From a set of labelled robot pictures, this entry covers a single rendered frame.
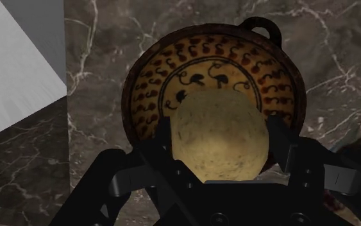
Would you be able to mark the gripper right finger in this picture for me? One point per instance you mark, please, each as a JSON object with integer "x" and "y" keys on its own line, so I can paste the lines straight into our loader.
{"x": 324, "y": 169}

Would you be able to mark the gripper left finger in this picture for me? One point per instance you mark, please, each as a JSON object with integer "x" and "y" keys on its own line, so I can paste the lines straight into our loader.
{"x": 130, "y": 175}

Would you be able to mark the round yellow speckled potato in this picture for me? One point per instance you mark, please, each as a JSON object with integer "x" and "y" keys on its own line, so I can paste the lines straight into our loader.
{"x": 220, "y": 134}

